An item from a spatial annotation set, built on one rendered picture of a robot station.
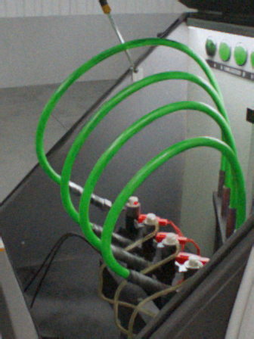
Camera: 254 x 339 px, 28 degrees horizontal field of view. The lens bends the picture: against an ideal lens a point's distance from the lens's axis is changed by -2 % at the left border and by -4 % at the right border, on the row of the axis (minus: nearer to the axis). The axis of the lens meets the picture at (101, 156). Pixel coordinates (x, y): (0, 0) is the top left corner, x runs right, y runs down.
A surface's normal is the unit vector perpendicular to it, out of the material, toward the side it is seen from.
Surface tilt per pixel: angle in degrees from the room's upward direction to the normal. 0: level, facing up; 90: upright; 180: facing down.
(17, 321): 0
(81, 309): 0
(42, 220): 90
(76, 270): 0
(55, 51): 90
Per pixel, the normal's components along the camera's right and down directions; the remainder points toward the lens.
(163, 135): 0.34, 0.31
